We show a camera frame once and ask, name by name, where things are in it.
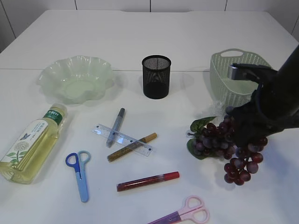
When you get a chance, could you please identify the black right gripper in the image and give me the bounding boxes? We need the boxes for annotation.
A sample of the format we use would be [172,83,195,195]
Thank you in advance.
[226,63,299,147]

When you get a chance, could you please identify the clear plastic sheet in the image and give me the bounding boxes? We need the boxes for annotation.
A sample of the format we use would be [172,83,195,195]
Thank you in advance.
[206,100,227,123]

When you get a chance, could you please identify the purple artificial grape bunch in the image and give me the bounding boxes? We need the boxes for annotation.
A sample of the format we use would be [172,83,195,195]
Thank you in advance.
[187,106,268,186]

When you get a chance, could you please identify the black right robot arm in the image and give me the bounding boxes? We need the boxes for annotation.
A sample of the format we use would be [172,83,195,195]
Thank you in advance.
[228,48,299,147]

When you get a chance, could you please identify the green plastic woven basket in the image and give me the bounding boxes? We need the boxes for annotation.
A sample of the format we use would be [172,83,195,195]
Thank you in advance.
[210,49,270,107]

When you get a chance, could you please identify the black mesh pen holder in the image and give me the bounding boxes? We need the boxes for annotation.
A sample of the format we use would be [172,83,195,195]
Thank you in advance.
[142,55,171,99]

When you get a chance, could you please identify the clear plastic ruler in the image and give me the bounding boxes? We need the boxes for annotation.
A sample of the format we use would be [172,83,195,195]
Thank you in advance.
[93,124,153,152]

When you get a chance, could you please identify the silver glitter marker pen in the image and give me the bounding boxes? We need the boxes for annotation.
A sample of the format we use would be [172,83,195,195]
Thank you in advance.
[106,108,125,147]

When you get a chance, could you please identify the red glitter marker pen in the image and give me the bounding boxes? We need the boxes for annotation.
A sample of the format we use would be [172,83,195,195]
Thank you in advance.
[116,171,180,192]

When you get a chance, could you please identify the gold glitter marker pen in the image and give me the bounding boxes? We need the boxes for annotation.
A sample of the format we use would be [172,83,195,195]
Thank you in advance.
[107,133,157,162]

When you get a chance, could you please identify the green ruffled glass plate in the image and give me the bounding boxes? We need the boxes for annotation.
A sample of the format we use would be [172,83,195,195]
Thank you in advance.
[37,56,115,104]

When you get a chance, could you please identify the pink purple safety scissors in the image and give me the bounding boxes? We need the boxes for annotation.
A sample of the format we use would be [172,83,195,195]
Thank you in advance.
[150,195,210,224]

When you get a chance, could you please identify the blue safety scissors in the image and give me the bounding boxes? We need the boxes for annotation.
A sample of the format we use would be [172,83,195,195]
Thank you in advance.
[65,150,91,203]

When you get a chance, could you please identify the yellow tea drink bottle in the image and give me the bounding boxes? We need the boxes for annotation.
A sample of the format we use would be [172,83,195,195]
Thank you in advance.
[0,104,67,184]

